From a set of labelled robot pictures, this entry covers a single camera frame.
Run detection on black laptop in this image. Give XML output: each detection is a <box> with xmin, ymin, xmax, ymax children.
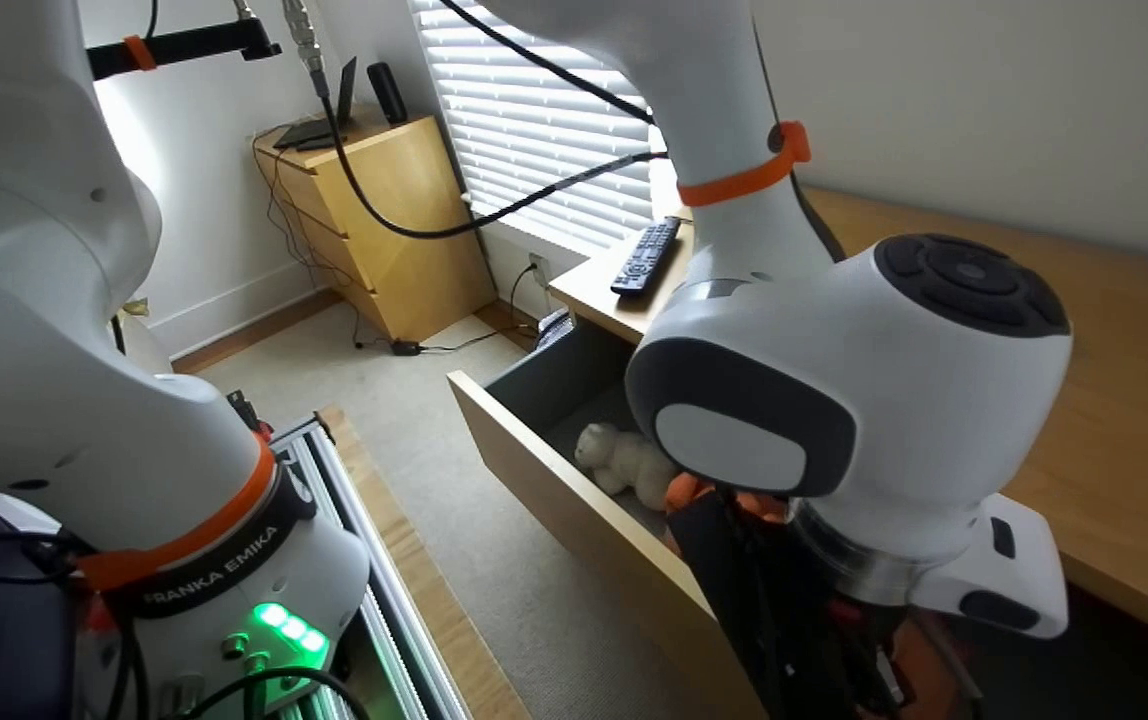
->
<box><xmin>268</xmin><ymin>50</ymin><xmax>365</xmax><ymax>153</ymax></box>

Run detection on aluminium rail frame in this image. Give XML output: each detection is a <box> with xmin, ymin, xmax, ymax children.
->
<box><xmin>265</xmin><ymin>413</ymin><xmax>475</xmax><ymax>720</ymax></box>

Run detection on wooden dresser drawer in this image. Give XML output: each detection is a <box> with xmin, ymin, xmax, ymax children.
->
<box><xmin>446</xmin><ymin>310</ymin><xmax>776</xmax><ymax>720</ymax></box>

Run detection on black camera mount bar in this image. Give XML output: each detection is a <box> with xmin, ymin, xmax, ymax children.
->
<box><xmin>85</xmin><ymin>12</ymin><xmax>285</xmax><ymax>84</ymax></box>

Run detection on black TV remote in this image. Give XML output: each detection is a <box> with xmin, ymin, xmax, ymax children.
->
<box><xmin>609</xmin><ymin>217</ymin><xmax>686</xmax><ymax>301</ymax></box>

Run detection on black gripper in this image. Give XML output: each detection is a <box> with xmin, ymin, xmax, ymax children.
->
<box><xmin>666</xmin><ymin>476</ymin><xmax>990</xmax><ymax>720</ymax></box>

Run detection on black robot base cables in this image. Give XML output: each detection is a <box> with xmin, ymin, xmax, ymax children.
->
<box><xmin>178</xmin><ymin>661</ymin><xmax>375</xmax><ymax>720</ymax></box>

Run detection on black speaker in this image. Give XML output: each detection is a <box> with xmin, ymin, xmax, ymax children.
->
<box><xmin>365</xmin><ymin>59</ymin><xmax>411</xmax><ymax>129</ymax></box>

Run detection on small wooden cabinet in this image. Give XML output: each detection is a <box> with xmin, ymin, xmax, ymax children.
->
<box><xmin>248</xmin><ymin>112</ymin><xmax>499</xmax><ymax>348</ymax></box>

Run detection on white plush toy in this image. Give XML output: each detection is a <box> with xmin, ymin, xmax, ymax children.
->
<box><xmin>574</xmin><ymin>421</ymin><xmax>682</xmax><ymax>512</ymax></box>

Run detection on wooden dresser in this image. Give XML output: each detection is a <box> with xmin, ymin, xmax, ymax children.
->
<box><xmin>547</xmin><ymin>185</ymin><xmax>1148</xmax><ymax>720</ymax></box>

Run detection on white window blinds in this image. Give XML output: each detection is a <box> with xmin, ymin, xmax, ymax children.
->
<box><xmin>410</xmin><ymin>0</ymin><xmax>678</xmax><ymax>261</ymax></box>

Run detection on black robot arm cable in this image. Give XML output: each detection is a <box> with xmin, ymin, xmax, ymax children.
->
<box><xmin>279</xmin><ymin>0</ymin><xmax>678</xmax><ymax>242</ymax></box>

